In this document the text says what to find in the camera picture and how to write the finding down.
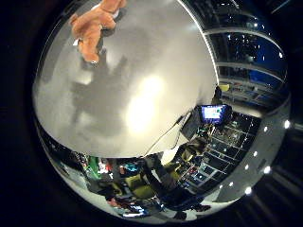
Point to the grey laptop computer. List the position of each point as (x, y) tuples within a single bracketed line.
[(192, 127)]

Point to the computer monitor with blue screen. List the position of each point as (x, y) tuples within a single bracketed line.
[(214, 114)]

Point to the orange plush animal toy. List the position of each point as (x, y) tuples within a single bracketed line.
[(91, 28)]

